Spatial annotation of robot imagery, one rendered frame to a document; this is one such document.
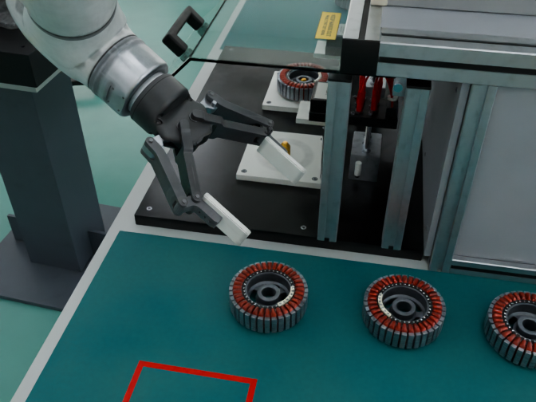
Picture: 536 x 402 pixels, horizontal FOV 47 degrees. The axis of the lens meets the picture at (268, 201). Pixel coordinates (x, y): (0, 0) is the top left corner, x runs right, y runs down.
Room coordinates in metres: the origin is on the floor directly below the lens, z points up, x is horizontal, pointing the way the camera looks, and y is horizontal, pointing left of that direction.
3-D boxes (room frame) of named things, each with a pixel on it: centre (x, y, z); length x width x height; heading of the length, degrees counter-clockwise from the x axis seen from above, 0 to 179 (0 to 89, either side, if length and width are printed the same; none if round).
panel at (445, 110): (1.00, -0.30, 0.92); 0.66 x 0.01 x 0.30; 169
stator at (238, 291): (0.60, 0.00, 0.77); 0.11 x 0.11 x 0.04
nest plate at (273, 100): (1.17, -0.08, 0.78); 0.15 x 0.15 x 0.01; 79
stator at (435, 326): (0.57, -0.19, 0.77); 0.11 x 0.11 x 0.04
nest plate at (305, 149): (0.93, -0.03, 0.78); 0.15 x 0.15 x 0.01; 79
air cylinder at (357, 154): (0.90, -0.17, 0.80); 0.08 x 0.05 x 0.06; 169
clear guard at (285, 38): (0.85, -0.02, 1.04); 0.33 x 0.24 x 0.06; 79
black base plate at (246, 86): (1.05, -0.07, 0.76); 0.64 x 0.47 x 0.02; 169
